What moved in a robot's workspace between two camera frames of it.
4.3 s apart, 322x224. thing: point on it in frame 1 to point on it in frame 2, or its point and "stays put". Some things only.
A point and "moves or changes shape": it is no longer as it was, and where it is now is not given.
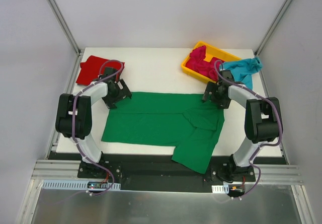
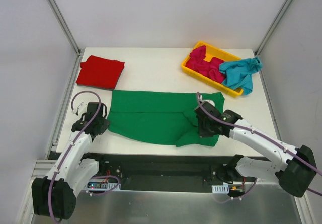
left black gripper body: [118, 96] to [101, 124]
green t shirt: [184, 121] moves or changes shape
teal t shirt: [243, 69] stays put
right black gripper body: [213, 95] to [204, 127]
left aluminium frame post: [60, 17] stays put
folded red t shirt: [90, 70] stays put
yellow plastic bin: [211, 51] stays put
